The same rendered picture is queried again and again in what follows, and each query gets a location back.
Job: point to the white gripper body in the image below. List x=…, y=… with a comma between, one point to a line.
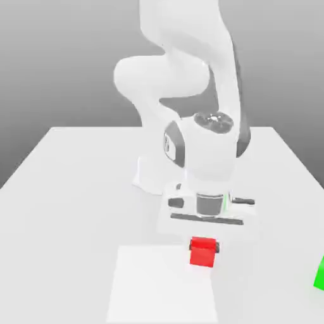
x=206, y=225

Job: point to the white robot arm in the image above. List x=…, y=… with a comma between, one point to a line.
x=202, y=76

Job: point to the small red cube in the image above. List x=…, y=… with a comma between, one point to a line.
x=202, y=253

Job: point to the small green cube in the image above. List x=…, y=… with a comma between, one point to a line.
x=320, y=276

